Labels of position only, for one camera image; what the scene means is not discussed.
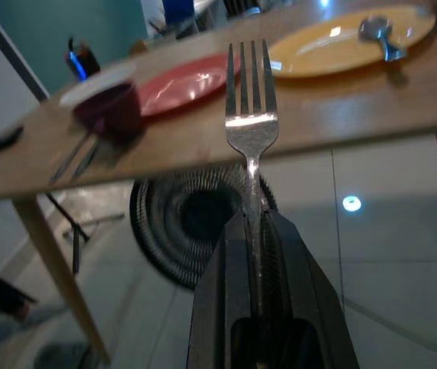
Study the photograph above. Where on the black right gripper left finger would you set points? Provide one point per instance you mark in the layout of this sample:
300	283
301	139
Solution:
218	300

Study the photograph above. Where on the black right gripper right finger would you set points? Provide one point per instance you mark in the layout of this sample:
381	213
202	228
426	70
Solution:
307	292

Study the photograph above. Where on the silver fork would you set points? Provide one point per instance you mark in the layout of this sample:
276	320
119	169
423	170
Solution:
251	130

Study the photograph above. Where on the black floor fan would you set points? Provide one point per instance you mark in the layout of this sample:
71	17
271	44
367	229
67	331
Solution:
187	230

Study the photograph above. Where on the black folding stand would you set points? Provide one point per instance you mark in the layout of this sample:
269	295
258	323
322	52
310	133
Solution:
74	234

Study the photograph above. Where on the steel cutlery piece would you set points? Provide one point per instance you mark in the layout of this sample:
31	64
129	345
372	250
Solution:
85	161
66	163

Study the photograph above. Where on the red plate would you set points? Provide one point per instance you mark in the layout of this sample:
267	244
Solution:
180	86

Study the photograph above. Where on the dark purple bowl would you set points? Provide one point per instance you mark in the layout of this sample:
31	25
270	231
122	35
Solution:
109	111

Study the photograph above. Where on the yellow plate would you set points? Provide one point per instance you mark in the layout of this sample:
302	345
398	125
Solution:
330	50

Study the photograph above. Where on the white plate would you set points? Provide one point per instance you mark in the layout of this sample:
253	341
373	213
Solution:
87	86

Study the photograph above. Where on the silver spoon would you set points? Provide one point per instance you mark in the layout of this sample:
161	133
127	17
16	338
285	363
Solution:
376	30

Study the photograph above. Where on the black speaker with blue light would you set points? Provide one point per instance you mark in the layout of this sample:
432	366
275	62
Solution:
82	59

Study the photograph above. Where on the blue container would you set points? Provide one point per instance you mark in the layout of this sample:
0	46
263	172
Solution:
178	11

